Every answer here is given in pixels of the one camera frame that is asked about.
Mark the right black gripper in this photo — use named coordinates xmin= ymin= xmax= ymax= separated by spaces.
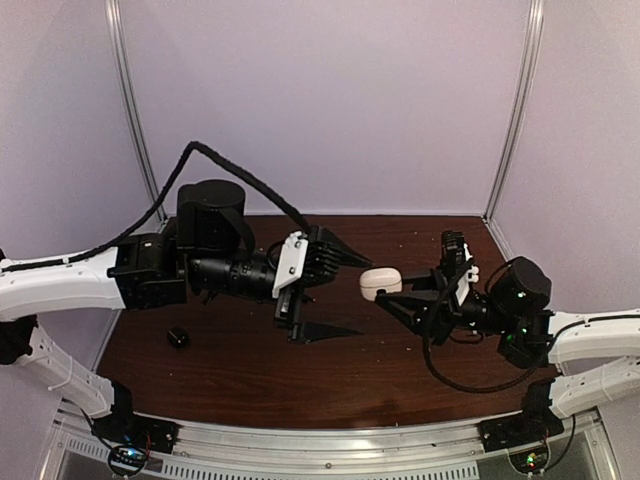
xmin=374 ymin=264 xmax=514 ymax=347

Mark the white charging case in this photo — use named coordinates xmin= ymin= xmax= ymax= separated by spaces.
xmin=359 ymin=267 xmax=403 ymax=302

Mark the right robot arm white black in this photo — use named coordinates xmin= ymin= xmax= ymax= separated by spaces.
xmin=359 ymin=253 xmax=639 ymax=442

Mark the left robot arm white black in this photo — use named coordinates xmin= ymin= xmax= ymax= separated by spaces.
xmin=1 ymin=180 xmax=370 ymax=444

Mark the black charging case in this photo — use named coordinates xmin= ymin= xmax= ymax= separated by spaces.
xmin=166 ymin=326 xmax=190 ymax=350

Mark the right circuit board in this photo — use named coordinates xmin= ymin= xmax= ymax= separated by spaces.
xmin=509 ymin=446 xmax=549 ymax=475

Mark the circuit board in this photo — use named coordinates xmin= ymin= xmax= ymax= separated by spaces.
xmin=509 ymin=446 xmax=549 ymax=475
xmin=107 ymin=445 xmax=149 ymax=476

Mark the left circuit board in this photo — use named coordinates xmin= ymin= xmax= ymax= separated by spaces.
xmin=107 ymin=445 xmax=149 ymax=476

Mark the right black braided cable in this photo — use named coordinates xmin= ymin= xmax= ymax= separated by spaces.
xmin=422 ymin=279 xmax=551 ymax=393

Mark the black braided cable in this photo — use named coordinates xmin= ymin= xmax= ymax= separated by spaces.
xmin=9 ymin=140 xmax=311 ymax=274
xmin=422 ymin=279 xmax=551 ymax=393

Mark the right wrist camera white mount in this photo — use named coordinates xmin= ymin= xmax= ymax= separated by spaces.
xmin=439 ymin=230 xmax=480 ymax=306

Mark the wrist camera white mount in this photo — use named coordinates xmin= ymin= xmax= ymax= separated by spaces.
xmin=439 ymin=230 xmax=480 ymax=306
xmin=272 ymin=231 xmax=309 ymax=299

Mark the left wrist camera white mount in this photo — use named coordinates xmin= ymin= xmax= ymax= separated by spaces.
xmin=272 ymin=231 xmax=309 ymax=299

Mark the front aluminium rail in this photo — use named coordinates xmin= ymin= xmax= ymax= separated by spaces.
xmin=35 ymin=400 xmax=621 ymax=479

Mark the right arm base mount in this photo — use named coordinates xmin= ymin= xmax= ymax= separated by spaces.
xmin=478 ymin=379 xmax=565 ymax=453

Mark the left black braided cable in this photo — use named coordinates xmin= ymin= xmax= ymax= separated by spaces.
xmin=9 ymin=140 xmax=311 ymax=274

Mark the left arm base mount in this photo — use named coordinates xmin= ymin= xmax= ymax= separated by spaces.
xmin=92 ymin=382 xmax=178 ymax=454

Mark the right aluminium frame post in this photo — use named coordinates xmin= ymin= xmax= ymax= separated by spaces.
xmin=483 ymin=0 xmax=545 ymax=224

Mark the aluminium frame post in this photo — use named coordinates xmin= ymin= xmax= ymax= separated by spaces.
xmin=104 ymin=0 xmax=160 ymax=203
xmin=483 ymin=0 xmax=545 ymax=224

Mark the left aluminium frame post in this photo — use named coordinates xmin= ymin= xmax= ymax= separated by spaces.
xmin=104 ymin=0 xmax=160 ymax=203

